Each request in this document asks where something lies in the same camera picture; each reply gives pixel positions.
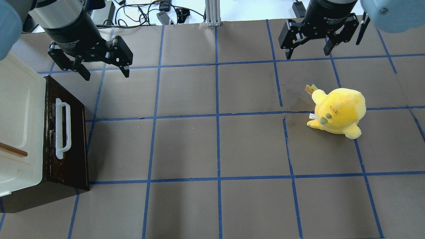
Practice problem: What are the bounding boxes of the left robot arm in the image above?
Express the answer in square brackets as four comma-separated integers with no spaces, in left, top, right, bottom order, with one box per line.
[0,0,133,81]

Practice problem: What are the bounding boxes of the yellow plush dinosaur toy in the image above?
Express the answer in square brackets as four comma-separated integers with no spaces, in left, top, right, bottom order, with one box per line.
[305,85,366,139]

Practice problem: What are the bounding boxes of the dark brown wooden drawer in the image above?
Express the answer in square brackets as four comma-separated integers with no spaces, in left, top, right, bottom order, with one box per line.
[1,76,89,213]

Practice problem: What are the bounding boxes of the black cables bundle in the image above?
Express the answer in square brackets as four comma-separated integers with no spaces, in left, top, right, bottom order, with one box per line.
[103,0,206,29]

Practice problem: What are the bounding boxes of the white plastic drawer handle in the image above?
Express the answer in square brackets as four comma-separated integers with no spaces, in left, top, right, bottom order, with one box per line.
[55,98,72,159]

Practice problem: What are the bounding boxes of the cream plastic cabinet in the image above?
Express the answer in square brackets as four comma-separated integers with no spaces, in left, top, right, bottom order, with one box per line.
[0,52,46,196]

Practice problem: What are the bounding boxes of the brown wooden cabinet handle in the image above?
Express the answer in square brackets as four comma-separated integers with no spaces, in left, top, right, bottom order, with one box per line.
[0,142,28,158]

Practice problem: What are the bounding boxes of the black power adapter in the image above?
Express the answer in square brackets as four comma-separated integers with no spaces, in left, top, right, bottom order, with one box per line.
[156,11,174,25]

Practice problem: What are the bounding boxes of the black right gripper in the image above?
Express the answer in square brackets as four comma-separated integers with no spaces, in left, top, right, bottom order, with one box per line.
[278,2,359,59]

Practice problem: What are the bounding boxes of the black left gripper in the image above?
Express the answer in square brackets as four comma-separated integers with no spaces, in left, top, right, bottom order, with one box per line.
[44,10,133,81]

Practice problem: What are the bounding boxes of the aluminium frame post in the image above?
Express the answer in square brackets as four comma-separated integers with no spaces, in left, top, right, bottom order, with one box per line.
[205,0,222,26]

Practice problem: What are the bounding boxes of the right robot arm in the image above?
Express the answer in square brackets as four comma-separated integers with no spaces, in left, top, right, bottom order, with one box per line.
[278,0,425,59]

